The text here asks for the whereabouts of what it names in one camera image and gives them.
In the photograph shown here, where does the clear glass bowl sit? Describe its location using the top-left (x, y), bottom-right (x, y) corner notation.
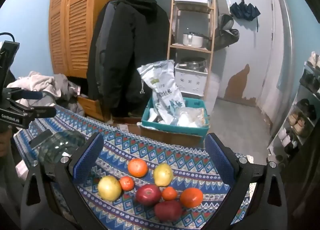
top-left (37, 130), bottom-right (87, 170)

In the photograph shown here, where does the blue patterned tablecloth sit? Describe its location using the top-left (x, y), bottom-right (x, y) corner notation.
top-left (12, 105), bottom-right (253, 230)

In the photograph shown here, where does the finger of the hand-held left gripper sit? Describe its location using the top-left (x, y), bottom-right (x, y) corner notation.
top-left (15, 106), bottom-right (57, 121)
top-left (7, 88), bottom-right (43, 100)

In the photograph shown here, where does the large orange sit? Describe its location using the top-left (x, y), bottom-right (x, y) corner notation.
top-left (180, 187), bottom-right (204, 208)
top-left (127, 158), bottom-right (148, 178)

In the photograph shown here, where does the navy umbrella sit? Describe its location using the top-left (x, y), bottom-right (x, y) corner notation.
top-left (230, 0), bottom-right (262, 33)

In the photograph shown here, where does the white pot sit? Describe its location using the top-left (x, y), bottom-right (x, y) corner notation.
top-left (182, 32), bottom-right (210, 48)

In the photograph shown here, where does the yellow-green pear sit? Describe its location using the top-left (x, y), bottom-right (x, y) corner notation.
top-left (153, 162), bottom-right (174, 187)

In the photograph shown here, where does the grey clothing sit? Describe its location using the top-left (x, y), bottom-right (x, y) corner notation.
top-left (40, 74), bottom-right (85, 115)

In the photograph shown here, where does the clear plastic bag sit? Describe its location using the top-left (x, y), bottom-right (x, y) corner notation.
top-left (175, 107), bottom-right (209, 128)

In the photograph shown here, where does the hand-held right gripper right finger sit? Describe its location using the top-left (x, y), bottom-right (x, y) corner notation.
top-left (204, 132), bottom-right (295, 230)

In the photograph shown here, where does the grey shoe rack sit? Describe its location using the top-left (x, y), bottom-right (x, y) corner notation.
top-left (267, 60), bottom-right (320, 160)

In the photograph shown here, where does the teal plastic bin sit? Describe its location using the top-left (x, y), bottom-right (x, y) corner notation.
top-left (141, 97), bottom-right (210, 138)

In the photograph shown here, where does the wooden louvered wardrobe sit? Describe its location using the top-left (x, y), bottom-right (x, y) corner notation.
top-left (49, 0), bottom-right (113, 78)

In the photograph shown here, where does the shoe rack with shoes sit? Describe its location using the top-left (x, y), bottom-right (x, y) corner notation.
top-left (271, 51), bottom-right (320, 163)

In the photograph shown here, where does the red apple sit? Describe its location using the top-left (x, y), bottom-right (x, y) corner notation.
top-left (136, 184), bottom-right (162, 207)
top-left (154, 200), bottom-right (182, 222)

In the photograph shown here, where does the yellow apple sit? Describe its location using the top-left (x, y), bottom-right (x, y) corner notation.
top-left (97, 175), bottom-right (122, 202)

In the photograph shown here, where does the cardboard box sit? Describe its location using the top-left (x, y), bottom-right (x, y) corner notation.
top-left (137, 124), bottom-right (208, 148)

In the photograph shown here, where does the wooden shelf rack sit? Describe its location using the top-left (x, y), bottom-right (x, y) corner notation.
top-left (166, 0), bottom-right (218, 100)

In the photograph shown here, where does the black coat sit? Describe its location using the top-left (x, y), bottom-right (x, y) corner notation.
top-left (86, 0), bottom-right (171, 118)

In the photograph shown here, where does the white rice bag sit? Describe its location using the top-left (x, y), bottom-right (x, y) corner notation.
top-left (137, 60), bottom-right (187, 124)

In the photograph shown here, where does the white door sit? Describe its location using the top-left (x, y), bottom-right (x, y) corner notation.
top-left (226, 0), bottom-right (275, 108)

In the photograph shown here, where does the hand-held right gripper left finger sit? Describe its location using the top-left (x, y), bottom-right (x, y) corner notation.
top-left (20, 132), bottom-right (105, 230)

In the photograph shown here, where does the grey bag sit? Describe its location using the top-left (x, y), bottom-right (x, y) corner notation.
top-left (213, 14), bottom-right (240, 50)

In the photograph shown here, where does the white patterned box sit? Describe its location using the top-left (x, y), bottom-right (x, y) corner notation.
top-left (174, 64), bottom-right (208, 97)

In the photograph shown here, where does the steel pot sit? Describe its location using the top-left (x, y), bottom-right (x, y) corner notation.
top-left (179, 57), bottom-right (208, 70)

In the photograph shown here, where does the wooden drawer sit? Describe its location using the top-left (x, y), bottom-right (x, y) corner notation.
top-left (77, 95), bottom-right (113, 122)

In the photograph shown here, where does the small tangerine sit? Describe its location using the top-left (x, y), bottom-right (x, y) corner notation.
top-left (119, 176), bottom-right (135, 191)
top-left (161, 186), bottom-right (178, 201)

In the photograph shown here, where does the white towel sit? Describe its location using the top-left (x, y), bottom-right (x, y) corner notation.
top-left (7, 71), bottom-right (62, 98)

